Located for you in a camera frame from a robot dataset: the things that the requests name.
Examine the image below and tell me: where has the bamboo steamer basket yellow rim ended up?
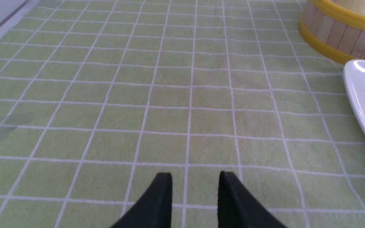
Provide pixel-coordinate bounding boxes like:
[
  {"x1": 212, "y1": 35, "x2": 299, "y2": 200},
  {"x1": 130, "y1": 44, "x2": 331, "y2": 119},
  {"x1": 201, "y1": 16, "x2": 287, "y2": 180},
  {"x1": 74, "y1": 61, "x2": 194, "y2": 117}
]
[{"x1": 298, "y1": 0, "x2": 365, "y2": 64}]

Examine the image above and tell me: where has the green checkered tablecloth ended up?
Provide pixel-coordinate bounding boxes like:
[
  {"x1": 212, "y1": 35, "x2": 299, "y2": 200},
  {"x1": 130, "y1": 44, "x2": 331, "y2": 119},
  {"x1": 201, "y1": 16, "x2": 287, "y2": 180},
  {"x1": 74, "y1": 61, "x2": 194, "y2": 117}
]
[{"x1": 0, "y1": 0, "x2": 365, "y2": 228}]

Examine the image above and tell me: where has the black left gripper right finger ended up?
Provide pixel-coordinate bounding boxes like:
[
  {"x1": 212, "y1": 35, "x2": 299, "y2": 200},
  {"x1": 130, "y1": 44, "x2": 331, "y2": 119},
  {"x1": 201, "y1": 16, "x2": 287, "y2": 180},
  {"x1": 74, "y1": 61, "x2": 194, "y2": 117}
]
[{"x1": 218, "y1": 171, "x2": 286, "y2": 228}]

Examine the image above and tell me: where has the yellow steamed bun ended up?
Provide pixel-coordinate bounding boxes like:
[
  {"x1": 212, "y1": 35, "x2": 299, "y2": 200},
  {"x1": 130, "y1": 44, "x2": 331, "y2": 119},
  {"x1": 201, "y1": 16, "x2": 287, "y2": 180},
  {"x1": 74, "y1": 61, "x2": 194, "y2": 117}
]
[{"x1": 333, "y1": 0, "x2": 365, "y2": 16}]

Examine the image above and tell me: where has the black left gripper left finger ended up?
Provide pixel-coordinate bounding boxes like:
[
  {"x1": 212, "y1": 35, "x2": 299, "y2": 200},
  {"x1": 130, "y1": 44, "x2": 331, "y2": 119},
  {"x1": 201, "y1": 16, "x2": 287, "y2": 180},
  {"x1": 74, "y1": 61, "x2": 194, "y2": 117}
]
[{"x1": 111, "y1": 172, "x2": 173, "y2": 228}]

